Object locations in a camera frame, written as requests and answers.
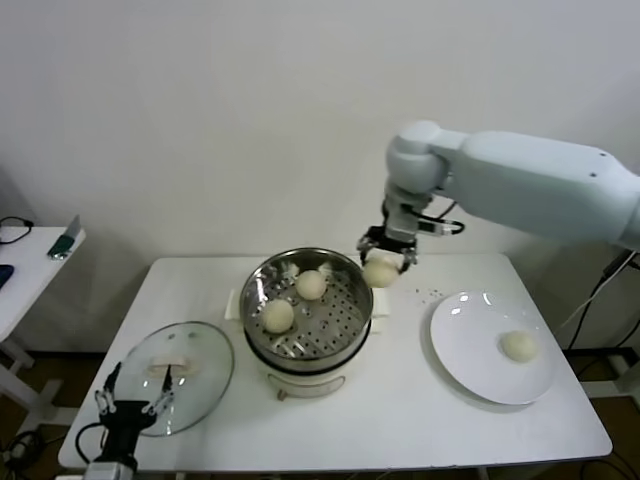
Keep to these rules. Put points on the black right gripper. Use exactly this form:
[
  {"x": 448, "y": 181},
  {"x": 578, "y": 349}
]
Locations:
[{"x": 392, "y": 240}]

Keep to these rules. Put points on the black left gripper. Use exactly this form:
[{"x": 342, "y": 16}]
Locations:
[{"x": 124, "y": 425}]

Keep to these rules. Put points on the white steamed baozi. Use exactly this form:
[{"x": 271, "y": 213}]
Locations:
[
  {"x": 520, "y": 346},
  {"x": 311, "y": 285},
  {"x": 278, "y": 317},
  {"x": 380, "y": 276}
]

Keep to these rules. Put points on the round glass pot lid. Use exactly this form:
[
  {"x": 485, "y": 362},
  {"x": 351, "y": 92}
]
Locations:
[{"x": 210, "y": 350}]

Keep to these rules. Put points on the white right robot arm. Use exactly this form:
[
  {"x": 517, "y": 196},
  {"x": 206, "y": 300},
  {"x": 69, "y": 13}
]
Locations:
[{"x": 525, "y": 175}]

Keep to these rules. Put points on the perforated steel steamer basket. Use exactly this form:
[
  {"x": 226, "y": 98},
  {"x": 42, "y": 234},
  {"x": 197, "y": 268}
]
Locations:
[{"x": 345, "y": 320}]

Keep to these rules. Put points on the white round plate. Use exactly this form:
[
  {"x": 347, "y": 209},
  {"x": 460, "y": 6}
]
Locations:
[{"x": 460, "y": 330}]

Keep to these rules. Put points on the white side table with laptop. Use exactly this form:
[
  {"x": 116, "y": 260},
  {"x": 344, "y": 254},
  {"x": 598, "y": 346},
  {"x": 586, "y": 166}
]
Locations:
[{"x": 30, "y": 270}]

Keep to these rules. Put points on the dark blue pouch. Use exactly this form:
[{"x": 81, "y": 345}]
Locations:
[{"x": 5, "y": 276}]

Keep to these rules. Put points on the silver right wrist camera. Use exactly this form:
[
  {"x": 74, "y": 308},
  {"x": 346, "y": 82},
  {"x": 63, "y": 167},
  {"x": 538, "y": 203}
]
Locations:
[{"x": 435, "y": 227}]

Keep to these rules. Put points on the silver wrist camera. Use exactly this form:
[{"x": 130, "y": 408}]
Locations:
[
  {"x": 110, "y": 471},
  {"x": 435, "y": 227}
]

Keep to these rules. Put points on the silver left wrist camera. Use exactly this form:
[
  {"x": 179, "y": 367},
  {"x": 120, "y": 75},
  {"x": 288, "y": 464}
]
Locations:
[{"x": 110, "y": 471}]

